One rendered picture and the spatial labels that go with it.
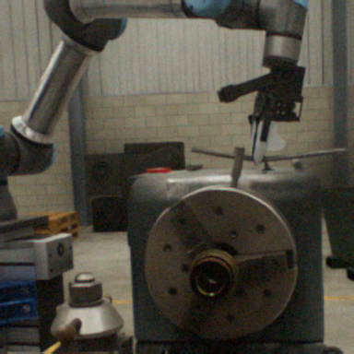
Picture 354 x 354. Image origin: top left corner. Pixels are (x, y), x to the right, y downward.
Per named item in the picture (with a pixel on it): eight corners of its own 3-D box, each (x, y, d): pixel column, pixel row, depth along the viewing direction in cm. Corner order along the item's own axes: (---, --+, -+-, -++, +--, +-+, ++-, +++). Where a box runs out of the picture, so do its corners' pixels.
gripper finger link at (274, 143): (283, 169, 122) (290, 123, 121) (255, 165, 121) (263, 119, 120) (278, 169, 125) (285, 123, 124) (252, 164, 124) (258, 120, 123)
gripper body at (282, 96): (299, 125, 121) (310, 64, 119) (259, 119, 119) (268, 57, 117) (287, 124, 128) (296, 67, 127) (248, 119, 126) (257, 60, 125)
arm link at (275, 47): (271, 34, 117) (259, 39, 125) (267, 58, 117) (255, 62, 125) (307, 41, 118) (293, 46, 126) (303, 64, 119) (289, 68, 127)
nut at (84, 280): (75, 298, 69) (73, 268, 68) (109, 298, 68) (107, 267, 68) (62, 307, 65) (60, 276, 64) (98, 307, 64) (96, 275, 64)
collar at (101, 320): (66, 319, 71) (64, 294, 71) (132, 319, 70) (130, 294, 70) (39, 340, 63) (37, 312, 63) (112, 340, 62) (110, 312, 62)
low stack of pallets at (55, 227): (29, 239, 984) (28, 212, 979) (81, 237, 981) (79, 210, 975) (-1, 252, 860) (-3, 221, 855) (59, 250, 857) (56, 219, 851)
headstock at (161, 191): (171, 287, 202) (165, 170, 197) (314, 285, 196) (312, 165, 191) (123, 343, 143) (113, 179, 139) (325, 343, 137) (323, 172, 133)
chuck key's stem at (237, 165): (227, 201, 124) (236, 146, 122) (224, 200, 126) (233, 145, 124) (237, 203, 124) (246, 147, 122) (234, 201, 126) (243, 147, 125)
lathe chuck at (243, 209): (144, 313, 135) (163, 174, 130) (283, 339, 132) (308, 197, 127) (134, 324, 126) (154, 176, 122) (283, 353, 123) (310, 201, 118)
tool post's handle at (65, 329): (68, 333, 64) (67, 314, 64) (87, 333, 64) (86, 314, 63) (53, 347, 60) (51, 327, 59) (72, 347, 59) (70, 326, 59)
